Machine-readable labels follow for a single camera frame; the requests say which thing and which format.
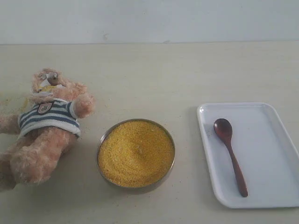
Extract white rectangular plastic tray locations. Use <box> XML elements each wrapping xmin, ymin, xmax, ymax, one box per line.
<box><xmin>197</xmin><ymin>102</ymin><xmax>299</xmax><ymax>209</ymax></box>

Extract yellow millet grains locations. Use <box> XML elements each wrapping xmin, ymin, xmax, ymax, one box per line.
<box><xmin>97</xmin><ymin>120</ymin><xmax>175</xmax><ymax>188</ymax></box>

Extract dark brown wooden spoon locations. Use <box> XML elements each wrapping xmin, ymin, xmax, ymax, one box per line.
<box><xmin>213</xmin><ymin>118</ymin><xmax>249</xmax><ymax>197</ymax></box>

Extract round metal bowl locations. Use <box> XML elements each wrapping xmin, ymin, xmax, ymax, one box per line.
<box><xmin>96</xmin><ymin>119</ymin><xmax>176</xmax><ymax>194</ymax></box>

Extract plush teddy bear striped shirt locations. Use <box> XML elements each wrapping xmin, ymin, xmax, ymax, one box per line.
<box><xmin>0</xmin><ymin>69</ymin><xmax>95</xmax><ymax>191</ymax></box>

